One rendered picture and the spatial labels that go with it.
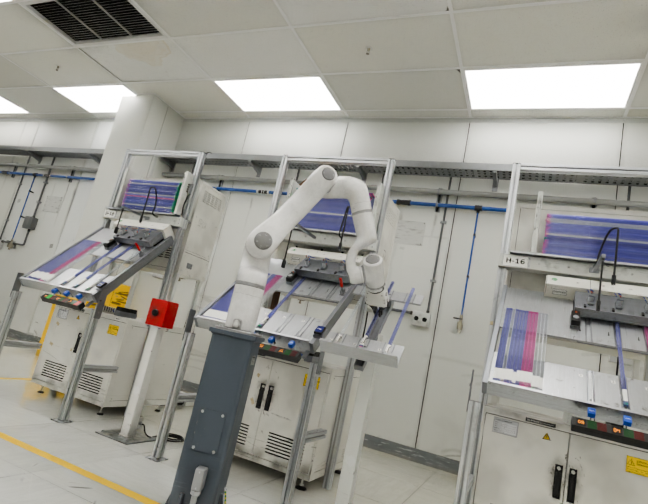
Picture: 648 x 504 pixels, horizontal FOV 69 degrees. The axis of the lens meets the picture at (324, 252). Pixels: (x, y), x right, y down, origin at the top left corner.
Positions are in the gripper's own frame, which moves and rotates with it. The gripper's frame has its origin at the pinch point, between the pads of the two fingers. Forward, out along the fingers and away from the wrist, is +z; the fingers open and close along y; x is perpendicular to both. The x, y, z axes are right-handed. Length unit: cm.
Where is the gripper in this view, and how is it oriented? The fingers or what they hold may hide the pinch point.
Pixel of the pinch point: (378, 311)
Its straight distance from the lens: 220.0
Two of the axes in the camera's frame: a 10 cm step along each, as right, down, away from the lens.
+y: -9.2, -1.2, 3.8
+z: 1.5, 7.8, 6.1
